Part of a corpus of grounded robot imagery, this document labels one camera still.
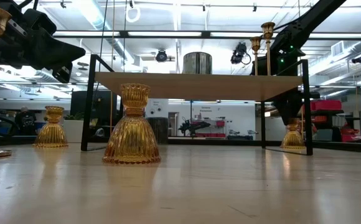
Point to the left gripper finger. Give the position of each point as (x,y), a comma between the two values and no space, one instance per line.
(59,51)

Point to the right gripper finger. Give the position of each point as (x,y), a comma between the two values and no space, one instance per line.
(284,113)
(294,113)

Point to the amber ribbed glass candle holder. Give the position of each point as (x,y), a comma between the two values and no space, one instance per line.
(132,137)
(52,133)
(292,140)

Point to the metal scented candle tin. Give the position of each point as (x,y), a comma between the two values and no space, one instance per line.
(158,130)
(197,63)

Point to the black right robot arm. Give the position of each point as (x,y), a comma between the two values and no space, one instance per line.
(305,25)

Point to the black background robot arm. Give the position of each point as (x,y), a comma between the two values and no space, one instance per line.
(196,124)

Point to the red storage bin rack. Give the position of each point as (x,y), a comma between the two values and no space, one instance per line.
(326,105)

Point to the black monitor screen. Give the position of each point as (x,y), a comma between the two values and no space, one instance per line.
(102,104)

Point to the black ceiling spotlight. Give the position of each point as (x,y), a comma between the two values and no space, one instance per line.
(239,53)
(161,56)

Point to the person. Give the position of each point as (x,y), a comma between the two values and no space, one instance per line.
(26,121)

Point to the black ceiling fixture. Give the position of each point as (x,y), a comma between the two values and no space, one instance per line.
(359,59)

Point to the white plant pot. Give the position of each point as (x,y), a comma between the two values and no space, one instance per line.
(73,132)

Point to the wooden shelf with black legs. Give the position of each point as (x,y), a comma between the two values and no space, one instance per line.
(199,87)

